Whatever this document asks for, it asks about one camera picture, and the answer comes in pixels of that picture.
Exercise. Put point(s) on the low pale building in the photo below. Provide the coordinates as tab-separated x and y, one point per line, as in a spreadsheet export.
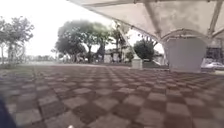
110	57

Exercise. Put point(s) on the pale concrete block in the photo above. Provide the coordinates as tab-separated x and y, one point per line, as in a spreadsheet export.
136	64

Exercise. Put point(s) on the checkered brick pavement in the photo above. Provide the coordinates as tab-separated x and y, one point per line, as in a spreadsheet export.
113	96

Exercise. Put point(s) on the round dark tree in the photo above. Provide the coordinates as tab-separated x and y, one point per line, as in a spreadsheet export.
144	50

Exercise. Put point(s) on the cluster of large trees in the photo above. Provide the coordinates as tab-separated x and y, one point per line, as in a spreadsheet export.
80	36

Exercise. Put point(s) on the white canopy shelter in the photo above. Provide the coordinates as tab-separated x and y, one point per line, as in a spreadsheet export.
186	16

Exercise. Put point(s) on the grass strip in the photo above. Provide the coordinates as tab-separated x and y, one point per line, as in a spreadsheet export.
20	70

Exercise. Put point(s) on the thin leafy trees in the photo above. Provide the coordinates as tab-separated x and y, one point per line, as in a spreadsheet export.
16	35

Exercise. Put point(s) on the dark multi-storey building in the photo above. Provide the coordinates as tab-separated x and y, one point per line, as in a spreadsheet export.
215	53

